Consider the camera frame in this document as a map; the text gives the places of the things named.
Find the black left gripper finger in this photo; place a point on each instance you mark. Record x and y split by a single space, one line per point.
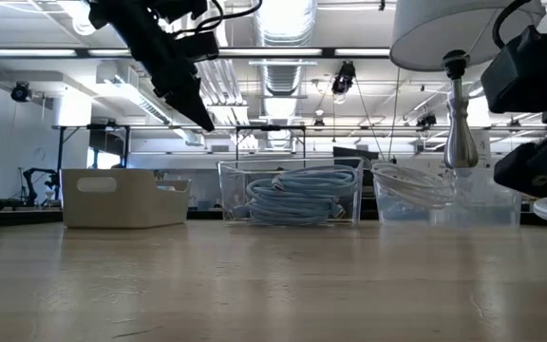
188 110
197 102

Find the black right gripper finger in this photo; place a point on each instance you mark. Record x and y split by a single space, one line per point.
544 168

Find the white plastic bin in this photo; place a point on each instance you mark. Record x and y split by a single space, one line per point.
126 204

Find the black background robot arm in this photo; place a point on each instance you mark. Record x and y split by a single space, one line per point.
31 187

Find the clear plastic bin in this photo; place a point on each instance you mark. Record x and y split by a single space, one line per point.
228 183
487 209

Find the black ceiling spotlight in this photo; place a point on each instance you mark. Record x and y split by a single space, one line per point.
344 78
427 120
20 92

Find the table lamp white shade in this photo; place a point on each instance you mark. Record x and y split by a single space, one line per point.
444 33

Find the dark background monitor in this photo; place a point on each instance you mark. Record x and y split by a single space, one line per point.
349 153

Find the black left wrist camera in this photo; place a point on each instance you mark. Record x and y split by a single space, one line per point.
202 47

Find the black background stand frame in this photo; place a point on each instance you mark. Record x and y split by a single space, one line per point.
271 127

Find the silver ceiling air duct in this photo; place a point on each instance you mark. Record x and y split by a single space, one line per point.
283 76

